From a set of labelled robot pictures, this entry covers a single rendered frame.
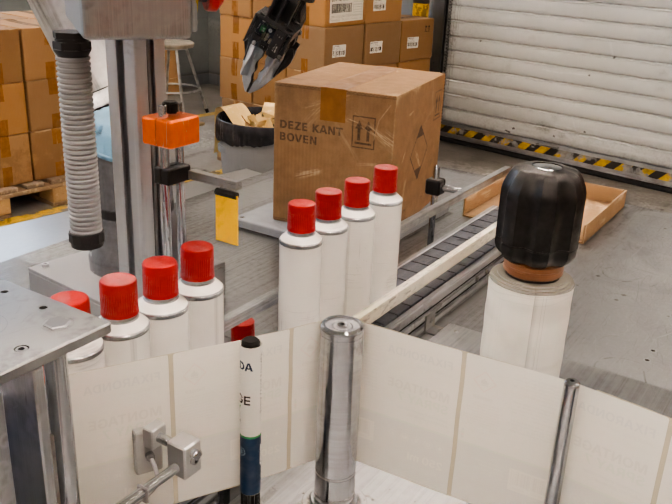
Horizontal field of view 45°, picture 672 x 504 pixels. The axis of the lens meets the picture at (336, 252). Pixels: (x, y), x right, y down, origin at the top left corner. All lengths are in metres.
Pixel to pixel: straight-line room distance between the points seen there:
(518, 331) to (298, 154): 0.80
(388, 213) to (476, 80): 4.68
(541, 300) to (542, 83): 4.73
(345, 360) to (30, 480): 0.27
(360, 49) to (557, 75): 1.36
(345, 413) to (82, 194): 0.33
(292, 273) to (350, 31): 3.82
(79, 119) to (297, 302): 0.34
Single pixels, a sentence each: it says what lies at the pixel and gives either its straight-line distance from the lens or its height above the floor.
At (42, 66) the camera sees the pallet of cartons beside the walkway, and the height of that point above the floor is 0.71.
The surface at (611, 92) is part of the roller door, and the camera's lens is 5.31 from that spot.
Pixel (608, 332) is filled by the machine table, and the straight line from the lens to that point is 1.30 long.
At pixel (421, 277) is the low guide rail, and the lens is 1.19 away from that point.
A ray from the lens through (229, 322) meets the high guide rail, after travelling 0.94.
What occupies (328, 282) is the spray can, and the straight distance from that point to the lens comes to 1.00.
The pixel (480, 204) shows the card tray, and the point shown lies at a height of 0.84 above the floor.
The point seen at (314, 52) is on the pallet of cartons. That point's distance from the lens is 4.60.
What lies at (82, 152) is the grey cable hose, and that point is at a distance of 0.80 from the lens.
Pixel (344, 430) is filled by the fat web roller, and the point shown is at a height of 0.97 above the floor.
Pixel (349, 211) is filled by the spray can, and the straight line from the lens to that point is 1.04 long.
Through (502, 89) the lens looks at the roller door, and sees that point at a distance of 5.66.
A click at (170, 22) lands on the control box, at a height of 1.30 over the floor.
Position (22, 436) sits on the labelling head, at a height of 1.08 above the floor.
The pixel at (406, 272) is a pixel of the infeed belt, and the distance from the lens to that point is 1.29.
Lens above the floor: 1.38
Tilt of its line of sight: 22 degrees down
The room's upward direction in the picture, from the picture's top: 3 degrees clockwise
